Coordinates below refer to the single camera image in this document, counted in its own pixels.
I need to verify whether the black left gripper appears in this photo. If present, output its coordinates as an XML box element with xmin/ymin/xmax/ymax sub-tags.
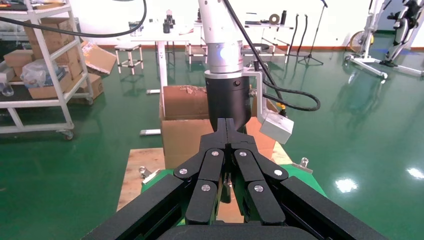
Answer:
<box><xmin>204</xmin><ymin>74</ymin><xmax>253</xmax><ymax>204</ymax></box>

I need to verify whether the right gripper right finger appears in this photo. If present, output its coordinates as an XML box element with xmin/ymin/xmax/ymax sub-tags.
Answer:
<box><xmin>227</xmin><ymin>118</ymin><xmax>388</xmax><ymax>240</ymax></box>

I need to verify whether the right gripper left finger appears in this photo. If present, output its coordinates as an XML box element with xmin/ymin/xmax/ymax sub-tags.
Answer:
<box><xmin>81</xmin><ymin>118</ymin><xmax>228</xmax><ymax>240</ymax></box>

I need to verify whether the large open cardboard carton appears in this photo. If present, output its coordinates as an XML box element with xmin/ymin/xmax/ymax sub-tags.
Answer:
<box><xmin>158</xmin><ymin>84</ymin><xmax>282</xmax><ymax>170</ymax></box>

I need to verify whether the printed brown cardboard box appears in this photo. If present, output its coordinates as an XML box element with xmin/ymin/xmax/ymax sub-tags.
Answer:
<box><xmin>71</xmin><ymin>72</ymin><xmax>104</xmax><ymax>105</ymax></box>

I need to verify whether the flattened leaning cardboard sheet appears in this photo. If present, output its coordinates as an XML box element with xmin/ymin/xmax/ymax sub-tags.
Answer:
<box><xmin>81</xmin><ymin>41</ymin><xmax>117</xmax><ymax>76</ymax></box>

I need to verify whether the medium brown cardboard box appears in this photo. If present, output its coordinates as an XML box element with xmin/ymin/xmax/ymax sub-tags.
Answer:
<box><xmin>56</xmin><ymin>52</ymin><xmax>84</xmax><ymax>79</ymax></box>

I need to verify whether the flat brown cardboard box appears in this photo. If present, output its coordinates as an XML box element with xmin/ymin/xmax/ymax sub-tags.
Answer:
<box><xmin>28</xmin><ymin>71</ymin><xmax>74</xmax><ymax>100</ymax></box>

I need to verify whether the large brown cardboard box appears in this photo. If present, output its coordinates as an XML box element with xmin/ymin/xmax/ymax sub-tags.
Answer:
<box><xmin>23</xmin><ymin>17</ymin><xmax>80</xmax><ymax>60</ymax></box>

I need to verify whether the small brown cardboard box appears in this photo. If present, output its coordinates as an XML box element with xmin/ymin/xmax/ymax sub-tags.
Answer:
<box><xmin>3</xmin><ymin>49</ymin><xmax>34</xmax><ymax>68</ymax></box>

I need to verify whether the green table cloth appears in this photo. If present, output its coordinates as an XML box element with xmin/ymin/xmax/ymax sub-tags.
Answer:
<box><xmin>140</xmin><ymin>164</ymin><xmax>329</xmax><ymax>229</ymax></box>

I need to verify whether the metal cloth clip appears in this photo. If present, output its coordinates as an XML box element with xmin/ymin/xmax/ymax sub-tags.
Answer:
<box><xmin>291</xmin><ymin>157</ymin><xmax>314</xmax><ymax>175</ymax></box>
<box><xmin>138</xmin><ymin>165</ymin><xmax>161</xmax><ymax>186</ymax></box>

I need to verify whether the black curved pole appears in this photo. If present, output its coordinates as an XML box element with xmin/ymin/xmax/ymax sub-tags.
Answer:
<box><xmin>298</xmin><ymin>13</ymin><xmax>309</xmax><ymax>56</ymax></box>
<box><xmin>289</xmin><ymin>13</ymin><xmax>300</xmax><ymax>56</ymax></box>

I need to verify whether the black tripod microphone stand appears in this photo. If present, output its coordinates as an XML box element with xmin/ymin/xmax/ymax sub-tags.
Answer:
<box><xmin>296</xmin><ymin>0</ymin><xmax>329</xmax><ymax>66</ymax></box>

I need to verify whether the small white side stool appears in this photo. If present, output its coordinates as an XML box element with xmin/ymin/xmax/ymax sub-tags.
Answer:
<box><xmin>114</xmin><ymin>43</ymin><xmax>145</xmax><ymax>76</ymax></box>

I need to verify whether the black desk device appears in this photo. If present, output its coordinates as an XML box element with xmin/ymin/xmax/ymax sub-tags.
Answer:
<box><xmin>162</xmin><ymin>9</ymin><xmax>176</xmax><ymax>35</ymax></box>

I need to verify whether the metal can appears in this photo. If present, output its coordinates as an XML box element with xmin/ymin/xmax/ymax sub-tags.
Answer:
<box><xmin>128</xmin><ymin>20</ymin><xmax>144</xmax><ymax>37</ymax></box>

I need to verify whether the yellow wheel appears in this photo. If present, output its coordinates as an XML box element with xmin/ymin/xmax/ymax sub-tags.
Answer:
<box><xmin>349</xmin><ymin>30</ymin><xmax>375</xmax><ymax>54</ymax></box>

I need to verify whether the white wheeled shelf rack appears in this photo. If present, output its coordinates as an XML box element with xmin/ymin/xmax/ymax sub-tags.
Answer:
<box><xmin>0</xmin><ymin>0</ymin><xmax>95</xmax><ymax>142</ymax></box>

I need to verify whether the clear plastic bag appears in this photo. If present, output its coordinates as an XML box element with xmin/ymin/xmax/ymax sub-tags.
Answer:
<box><xmin>20</xmin><ymin>59</ymin><xmax>67</xmax><ymax>89</ymax></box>

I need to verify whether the white black legged machine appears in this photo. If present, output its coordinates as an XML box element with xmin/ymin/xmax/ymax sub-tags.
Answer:
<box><xmin>379</xmin><ymin>0</ymin><xmax>424</xmax><ymax>69</ymax></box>

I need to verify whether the clear plastic bottle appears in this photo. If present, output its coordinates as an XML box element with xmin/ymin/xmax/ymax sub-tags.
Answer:
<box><xmin>0</xmin><ymin>72</ymin><xmax>15</xmax><ymax>98</ymax></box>

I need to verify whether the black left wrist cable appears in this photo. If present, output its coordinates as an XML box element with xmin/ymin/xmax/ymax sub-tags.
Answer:
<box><xmin>222</xmin><ymin>0</ymin><xmax>322</xmax><ymax>117</ymax></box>

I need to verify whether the white floor stand frame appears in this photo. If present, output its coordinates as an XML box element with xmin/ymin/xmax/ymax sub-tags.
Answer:
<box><xmin>344</xmin><ymin>0</ymin><xmax>424</xmax><ymax>80</ymax></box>

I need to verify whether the long black hanging cable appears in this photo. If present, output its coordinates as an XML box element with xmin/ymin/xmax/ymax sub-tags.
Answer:
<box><xmin>0</xmin><ymin>0</ymin><xmax>148</xmax><ymax>38</ymax></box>

